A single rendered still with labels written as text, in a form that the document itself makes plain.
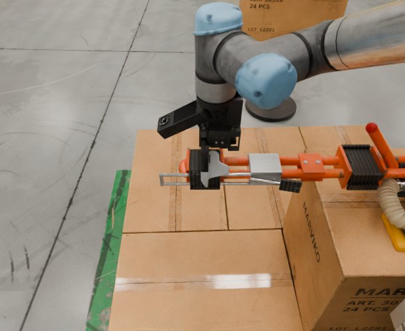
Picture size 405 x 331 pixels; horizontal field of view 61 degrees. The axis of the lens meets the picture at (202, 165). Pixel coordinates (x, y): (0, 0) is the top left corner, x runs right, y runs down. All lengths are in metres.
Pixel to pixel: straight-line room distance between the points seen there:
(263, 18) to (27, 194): 1.78
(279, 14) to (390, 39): 1.80
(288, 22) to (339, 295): 1.71
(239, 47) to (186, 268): 0.88
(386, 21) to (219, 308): 0.94
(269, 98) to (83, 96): 2.64
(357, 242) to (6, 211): 1.95
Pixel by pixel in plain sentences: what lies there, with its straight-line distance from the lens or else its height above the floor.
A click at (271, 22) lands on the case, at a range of 2.28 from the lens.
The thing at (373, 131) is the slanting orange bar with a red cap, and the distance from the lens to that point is 0.78.
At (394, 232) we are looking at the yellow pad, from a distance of 0.92.
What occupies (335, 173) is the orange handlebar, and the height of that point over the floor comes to 1.08.
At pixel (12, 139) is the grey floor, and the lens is 2.82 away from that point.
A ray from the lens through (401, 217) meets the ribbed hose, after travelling 0.88.
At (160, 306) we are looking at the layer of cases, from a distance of 1.19.
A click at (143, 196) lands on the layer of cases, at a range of 1.44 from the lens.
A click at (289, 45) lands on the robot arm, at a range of 0.54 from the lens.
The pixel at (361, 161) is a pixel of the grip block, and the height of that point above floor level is 1.09.
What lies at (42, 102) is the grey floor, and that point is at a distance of 3.11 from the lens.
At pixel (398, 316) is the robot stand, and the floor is 0.94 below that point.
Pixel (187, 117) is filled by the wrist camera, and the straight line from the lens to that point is 0.66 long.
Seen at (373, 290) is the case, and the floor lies 0.87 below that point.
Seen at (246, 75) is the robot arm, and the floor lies 1.39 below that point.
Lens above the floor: 1.64
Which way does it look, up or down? 46 degrees down
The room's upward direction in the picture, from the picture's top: straight up
